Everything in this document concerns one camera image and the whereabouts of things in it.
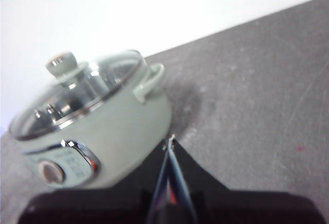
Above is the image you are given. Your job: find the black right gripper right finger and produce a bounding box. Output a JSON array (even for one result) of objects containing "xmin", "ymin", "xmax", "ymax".
[{"xmin": 169, "ymin": 134, "xmax": 327, "ymax": 224}]

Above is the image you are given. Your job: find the pale green electric pot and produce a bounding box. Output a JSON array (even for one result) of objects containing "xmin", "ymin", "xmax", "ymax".
[{"xmin": 7, "ymin": 50, "xmax": 172, "ymax": 189}]

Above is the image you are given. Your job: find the glass lid with green knob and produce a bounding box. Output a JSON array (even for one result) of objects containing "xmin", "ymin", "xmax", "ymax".
[{"xmin": 8, "ymin": 50, "xmax": 149, "ymax": 142}]

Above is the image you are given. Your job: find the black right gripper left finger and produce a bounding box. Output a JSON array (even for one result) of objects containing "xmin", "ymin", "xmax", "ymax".
[{"xmin": 17, "ymin": 138, "xmax": 172, "ymax": 224}]

